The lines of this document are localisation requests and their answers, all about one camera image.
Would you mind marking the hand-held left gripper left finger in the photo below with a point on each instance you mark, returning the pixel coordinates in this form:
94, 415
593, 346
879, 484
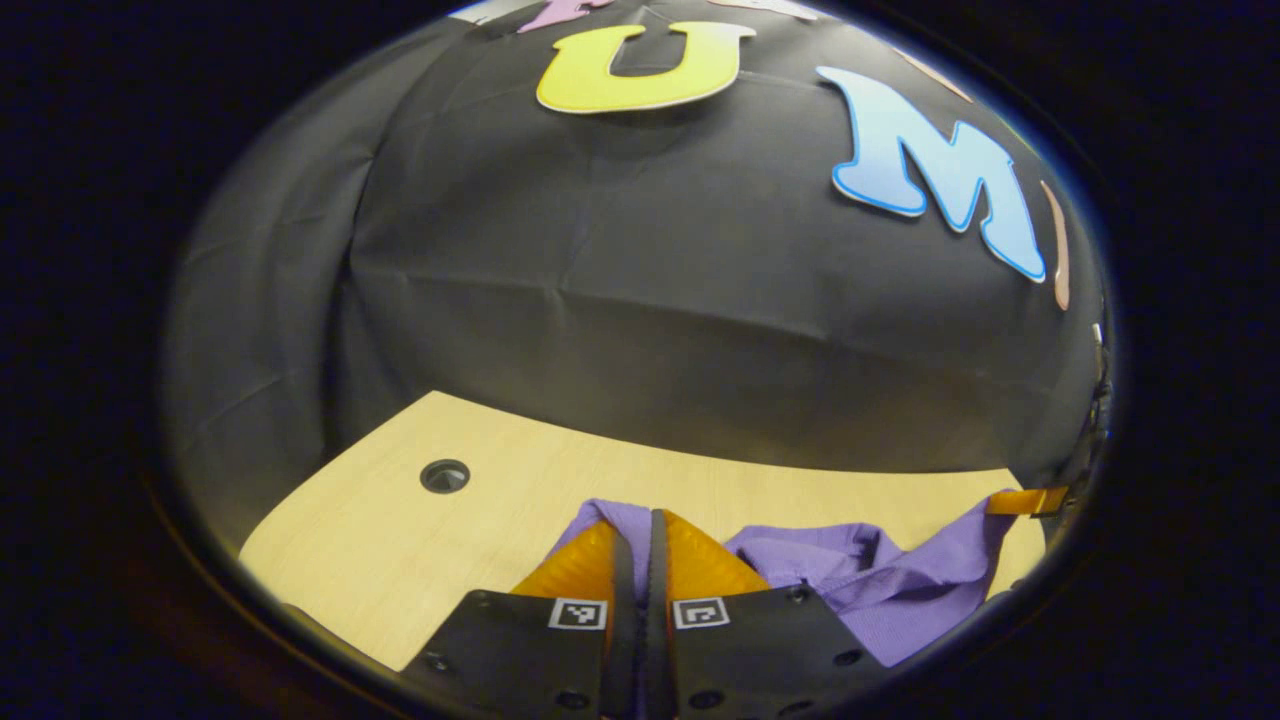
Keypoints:
622, 640

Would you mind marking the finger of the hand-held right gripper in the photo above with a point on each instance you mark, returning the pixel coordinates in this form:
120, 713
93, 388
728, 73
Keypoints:
1025, 502

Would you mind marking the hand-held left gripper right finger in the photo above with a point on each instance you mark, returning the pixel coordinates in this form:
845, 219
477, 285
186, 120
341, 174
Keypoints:
657, 620

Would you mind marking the purple button-up garment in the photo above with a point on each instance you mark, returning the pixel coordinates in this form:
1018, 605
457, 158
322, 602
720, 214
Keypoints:
900, 600

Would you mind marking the black backdrop cloth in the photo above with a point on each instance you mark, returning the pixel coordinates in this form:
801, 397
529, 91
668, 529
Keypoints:
620, 300

